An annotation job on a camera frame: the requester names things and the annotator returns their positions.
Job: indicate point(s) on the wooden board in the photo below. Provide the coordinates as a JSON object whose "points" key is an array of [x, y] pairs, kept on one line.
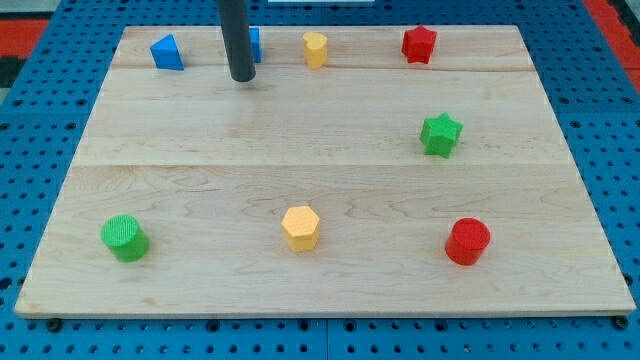
{"points": [[209, 167]]}

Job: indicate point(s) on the green star block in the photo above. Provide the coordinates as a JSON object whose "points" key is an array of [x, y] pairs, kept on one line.
{"points": [[439, 135]]}

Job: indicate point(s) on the red cylinder block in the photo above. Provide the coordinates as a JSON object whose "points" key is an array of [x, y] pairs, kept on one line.
{"points": [[467, 241]]}

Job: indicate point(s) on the blue cube block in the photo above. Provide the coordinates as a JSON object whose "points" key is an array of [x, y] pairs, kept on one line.
{"points": [[256, 44]]}

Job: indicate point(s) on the blue triangle block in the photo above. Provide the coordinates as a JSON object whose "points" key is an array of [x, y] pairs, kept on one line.
{"points": [[166, 55]]}

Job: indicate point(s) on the red star block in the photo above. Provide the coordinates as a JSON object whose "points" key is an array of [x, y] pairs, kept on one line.
{"points": [[418, 44]]}

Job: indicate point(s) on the green cylinder block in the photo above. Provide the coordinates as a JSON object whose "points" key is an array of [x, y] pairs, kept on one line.
{"points": [[124, 237]]}

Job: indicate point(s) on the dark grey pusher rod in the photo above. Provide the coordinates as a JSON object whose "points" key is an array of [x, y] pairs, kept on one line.
{"points": [[236, 35]]}

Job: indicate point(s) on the yellow hexagon block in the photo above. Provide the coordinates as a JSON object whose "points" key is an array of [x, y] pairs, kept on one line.
{"points": [[300, 227]]}

